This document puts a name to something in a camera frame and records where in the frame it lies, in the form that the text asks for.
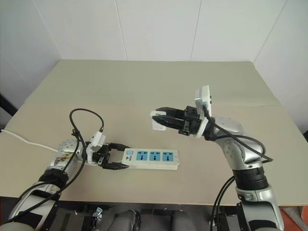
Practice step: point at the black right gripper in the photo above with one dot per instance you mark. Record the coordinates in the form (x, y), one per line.
(191, 122)

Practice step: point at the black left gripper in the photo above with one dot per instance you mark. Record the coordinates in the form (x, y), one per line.
(102, 154)

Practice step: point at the white charger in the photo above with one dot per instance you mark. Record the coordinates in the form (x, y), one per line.
(157, 126)

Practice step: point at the white power strip blue sockets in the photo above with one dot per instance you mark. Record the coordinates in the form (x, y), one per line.
(154, 157)

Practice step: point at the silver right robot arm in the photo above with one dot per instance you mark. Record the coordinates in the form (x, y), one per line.
(245, 154)

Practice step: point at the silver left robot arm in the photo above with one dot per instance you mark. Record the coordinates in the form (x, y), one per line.
(60, 156)

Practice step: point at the dark rounded shape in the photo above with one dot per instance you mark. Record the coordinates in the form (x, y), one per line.
(181, 220)
(126, 220)

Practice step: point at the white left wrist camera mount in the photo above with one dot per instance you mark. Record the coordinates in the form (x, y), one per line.
(97, 139)

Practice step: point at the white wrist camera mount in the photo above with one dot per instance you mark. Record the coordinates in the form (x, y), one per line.
(203, 96)
(97, 139)

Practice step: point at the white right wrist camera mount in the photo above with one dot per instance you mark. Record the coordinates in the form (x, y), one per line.
(203, 96)

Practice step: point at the small silver metal bracket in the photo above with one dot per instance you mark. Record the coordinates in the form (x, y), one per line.
(98, 213)

